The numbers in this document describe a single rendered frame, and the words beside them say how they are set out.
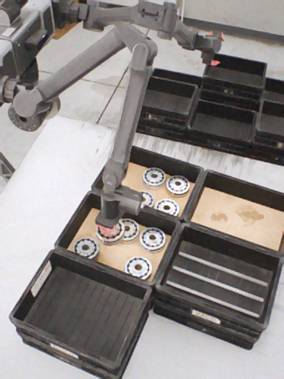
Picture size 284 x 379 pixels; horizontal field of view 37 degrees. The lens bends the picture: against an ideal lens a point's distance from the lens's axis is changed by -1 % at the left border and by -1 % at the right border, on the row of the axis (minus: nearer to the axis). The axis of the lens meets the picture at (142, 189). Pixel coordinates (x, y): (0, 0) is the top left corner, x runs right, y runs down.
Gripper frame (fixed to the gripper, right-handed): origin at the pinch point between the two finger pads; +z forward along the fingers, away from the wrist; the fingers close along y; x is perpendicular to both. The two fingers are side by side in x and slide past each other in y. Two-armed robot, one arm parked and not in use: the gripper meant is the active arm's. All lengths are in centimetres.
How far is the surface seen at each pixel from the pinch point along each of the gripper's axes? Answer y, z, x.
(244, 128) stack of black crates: 144, 68, -27
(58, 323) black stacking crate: -31.1, 21.7, 5.0
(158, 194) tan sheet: 36.4, 22.2, -5.3
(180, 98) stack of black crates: 141, 59, 19
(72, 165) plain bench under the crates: 45, 38, 43
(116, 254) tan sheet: 2.2, 21.8, -1.5
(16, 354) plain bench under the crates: -45, 35, 16
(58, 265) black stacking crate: -11.6, 21.6, 16.1
